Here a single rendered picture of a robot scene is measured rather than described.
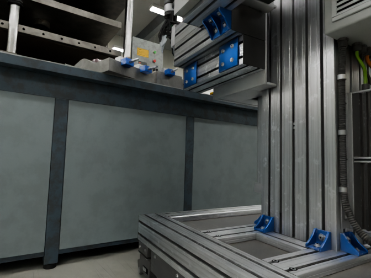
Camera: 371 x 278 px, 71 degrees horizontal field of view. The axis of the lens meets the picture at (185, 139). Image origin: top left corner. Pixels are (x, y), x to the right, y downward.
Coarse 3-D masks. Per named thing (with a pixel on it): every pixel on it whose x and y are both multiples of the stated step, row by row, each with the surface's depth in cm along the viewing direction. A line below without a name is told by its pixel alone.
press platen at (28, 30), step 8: (0, 24) 165; (24, 32) 172; (32, 32) 175; (40, 32) 178; (48, 32) 180; (48, 40) 183; (56, 40) 183; (64, 40) 186; (72, 40) 189; (80, 40) 192; (80, 48) 194; (88, 48) 195; (96, 48) 198; (104, 48) 201
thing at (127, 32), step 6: (126, 0) 208; (132, 0) 210; (126, 6) 207; (132, 6) 210; (126, 12) 207; (126, 18) 206; (126, 24) 206; (126, 30) 205; (126, 36) 205; (126, 42) 205; (126, 48) 204; (126, 54) 204
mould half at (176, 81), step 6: (156, 72) 134; (162, 72) 136; (156, 78) 134; (162, 78) 135; (168, 78) 137; (174, 78) 139; (180, 78) 141; (162, 84) 135; (168, 84) 137; (174, 84) 139; (180, 84) 141
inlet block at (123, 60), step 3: (117, 57) 115; (120, 57) 114; (123, 57) 115; (126, 57) 112; (117, 60) 115; (120, 60) 114; (123, 60) 113; (126, 60) 112; (129, 60) 113; (132, 60) 111; (135, 60) 110; (138, 60) 110; (123, 63) 113; (126, 63) 112; (129, 63) 113; (132, 63) 114; (126, 66) 115; (129, 66) 115; (132, 66) 115
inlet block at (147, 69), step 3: (135, 66) 124; (138, 66) 123; (141, 66) 122; (144, 66) 120; (147, 66) 121; (153, 66) 119; (156, 66) 119; (141, 69) 121; (144, 69) 120; (147, 69) 121; (150, 69) 121; (141, 72) 123; (144, 72) 122; (147, 72) 122; (150, 72) 122
